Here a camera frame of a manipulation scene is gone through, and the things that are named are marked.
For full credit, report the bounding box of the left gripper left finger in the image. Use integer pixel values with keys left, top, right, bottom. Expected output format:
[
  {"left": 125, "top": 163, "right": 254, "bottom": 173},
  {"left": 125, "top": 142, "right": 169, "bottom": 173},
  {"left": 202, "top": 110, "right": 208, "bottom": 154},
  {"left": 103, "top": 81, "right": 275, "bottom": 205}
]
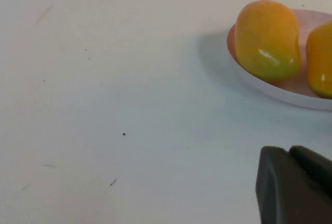
[{"left": 255, "top": 145, "right": 332, "bottom": 224}]

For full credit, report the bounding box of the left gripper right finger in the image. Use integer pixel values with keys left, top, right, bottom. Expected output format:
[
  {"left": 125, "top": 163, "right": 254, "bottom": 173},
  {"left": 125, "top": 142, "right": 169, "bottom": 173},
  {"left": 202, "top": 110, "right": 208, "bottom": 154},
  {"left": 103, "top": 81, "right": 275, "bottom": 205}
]
[{"left": 289, "top": 145, "right": 332, "bottom": 193}]

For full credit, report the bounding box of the plain yellow mango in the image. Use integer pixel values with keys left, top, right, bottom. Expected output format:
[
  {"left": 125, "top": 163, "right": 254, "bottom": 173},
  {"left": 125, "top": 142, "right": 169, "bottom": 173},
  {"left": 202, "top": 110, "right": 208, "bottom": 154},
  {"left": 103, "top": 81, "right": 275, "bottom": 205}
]
[{"left": 306, "top": 19, "right": 332, "bottom": 99}]

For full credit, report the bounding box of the orange-blushed yellow mango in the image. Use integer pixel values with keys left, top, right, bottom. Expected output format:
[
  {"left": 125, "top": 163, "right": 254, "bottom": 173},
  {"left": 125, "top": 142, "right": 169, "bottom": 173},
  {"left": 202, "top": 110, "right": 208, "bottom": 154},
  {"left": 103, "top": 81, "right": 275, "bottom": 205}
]
[{"left": 234, "top": 0, "right": 302, "bottom": 81}]

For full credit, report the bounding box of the pink round plate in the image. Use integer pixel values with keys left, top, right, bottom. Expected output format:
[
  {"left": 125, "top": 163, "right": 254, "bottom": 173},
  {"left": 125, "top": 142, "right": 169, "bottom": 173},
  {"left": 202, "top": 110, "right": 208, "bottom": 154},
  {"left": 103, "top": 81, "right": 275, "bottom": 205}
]
[{"left": 227, "top": 8, "right": 332, "bottom": 111}]

